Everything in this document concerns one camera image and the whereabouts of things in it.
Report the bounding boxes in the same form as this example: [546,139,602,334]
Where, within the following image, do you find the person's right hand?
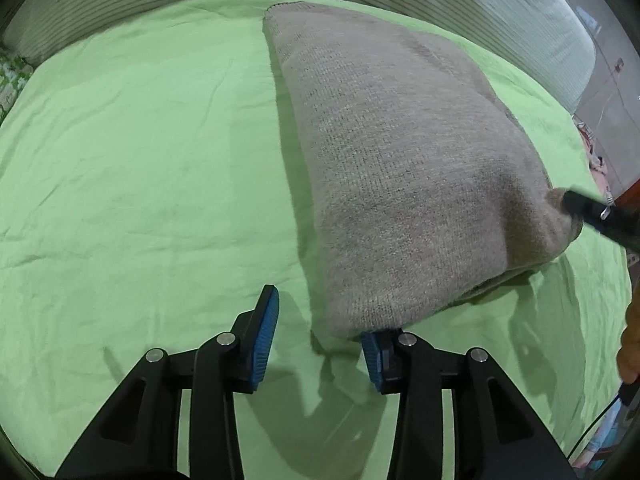
[616,287,640,385]

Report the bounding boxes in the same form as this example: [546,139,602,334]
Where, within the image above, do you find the striped grey bolster pillow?
[2,0,597,113]

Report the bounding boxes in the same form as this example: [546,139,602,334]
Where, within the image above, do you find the green checkered pillow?
[0,42,33,123]

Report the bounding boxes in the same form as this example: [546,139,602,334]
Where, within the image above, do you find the beige knitted sweater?
[262,1,583,341]

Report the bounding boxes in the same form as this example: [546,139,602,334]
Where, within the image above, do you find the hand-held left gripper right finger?
[359,329,577,480]

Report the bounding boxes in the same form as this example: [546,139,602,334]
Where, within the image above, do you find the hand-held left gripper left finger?
[54,284,281,480]

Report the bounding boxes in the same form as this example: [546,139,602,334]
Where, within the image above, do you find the green bed sheet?
[0,0,633,480]

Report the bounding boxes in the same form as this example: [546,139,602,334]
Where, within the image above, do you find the pink cloth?
[574,117,613,198]

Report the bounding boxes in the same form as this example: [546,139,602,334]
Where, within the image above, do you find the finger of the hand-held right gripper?
[561,187,640,252]

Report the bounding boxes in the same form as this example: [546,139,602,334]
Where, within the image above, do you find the black cable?
[564,382,632,461]

